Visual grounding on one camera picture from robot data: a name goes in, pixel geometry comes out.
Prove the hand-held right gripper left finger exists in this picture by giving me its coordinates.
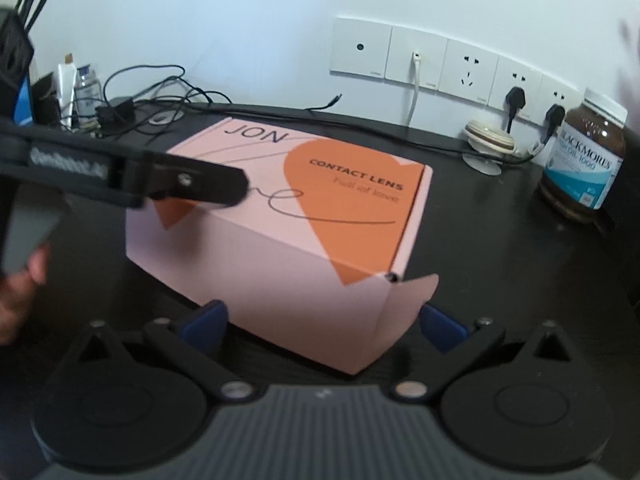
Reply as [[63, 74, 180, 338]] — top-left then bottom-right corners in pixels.
[[72, 300, 254, 402]]

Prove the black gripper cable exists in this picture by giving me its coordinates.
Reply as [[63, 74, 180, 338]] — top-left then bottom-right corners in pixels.
[[15, 0, 54, 36]]

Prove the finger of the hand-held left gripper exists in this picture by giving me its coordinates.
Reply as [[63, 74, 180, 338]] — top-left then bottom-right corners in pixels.
[[145, 152, 249, 208]]

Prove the black rectangular device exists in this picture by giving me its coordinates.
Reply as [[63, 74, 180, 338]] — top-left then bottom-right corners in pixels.
[[31, 72, 62, 126]]

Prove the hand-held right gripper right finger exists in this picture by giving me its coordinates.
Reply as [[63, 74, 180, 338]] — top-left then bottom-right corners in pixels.
[[389, 304, 573, 402]]

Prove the black power adapter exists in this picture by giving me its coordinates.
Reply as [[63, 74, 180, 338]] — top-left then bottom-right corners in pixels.
[[95, 96, 136, 136]]

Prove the person's left hand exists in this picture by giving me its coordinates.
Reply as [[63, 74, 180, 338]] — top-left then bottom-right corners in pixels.
[[0, 245, 50, 346]]

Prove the pink cardboard box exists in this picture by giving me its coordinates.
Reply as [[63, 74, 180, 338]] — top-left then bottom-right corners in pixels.
[[125, 116, 441, 376]]

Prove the black charging cable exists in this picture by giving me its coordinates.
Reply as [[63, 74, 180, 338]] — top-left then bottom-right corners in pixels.
[[304, 92, 345, 111]]

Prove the black wall plug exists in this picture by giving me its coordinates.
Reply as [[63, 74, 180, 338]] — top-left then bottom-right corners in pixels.
[[542, 104, 567, 141], [504, 86, 529, 135]]

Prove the white tube gold cap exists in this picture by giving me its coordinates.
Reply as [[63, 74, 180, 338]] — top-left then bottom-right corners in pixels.
[[56, 53, 78, 117]]

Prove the black looped cable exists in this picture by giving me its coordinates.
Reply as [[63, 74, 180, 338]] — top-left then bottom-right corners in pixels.
[[102, 64, 236, 111]]

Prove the white cable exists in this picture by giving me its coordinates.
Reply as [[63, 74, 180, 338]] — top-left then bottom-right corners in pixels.
[[404, 51, 423, 128]]

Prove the brown supplement bottle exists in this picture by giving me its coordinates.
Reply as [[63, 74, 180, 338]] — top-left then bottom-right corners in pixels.
[[539, 87, 628, 225]]

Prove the beige round reel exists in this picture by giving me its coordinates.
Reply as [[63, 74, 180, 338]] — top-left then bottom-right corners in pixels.
[[461, 119, 520, 177]]

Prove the black desktop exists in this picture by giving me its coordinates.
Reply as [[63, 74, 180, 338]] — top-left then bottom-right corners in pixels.
[[0, 102, 640, 396]]

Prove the small clear bottle blue cap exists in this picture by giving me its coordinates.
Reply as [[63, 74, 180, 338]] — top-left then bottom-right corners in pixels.
[[74, 63, 101, 117]]

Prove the white wall socket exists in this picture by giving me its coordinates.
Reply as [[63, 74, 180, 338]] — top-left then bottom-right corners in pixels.
[[487, 55, 546, 121], [535, 74, 586, 128], [438, 38, 501, 107]]

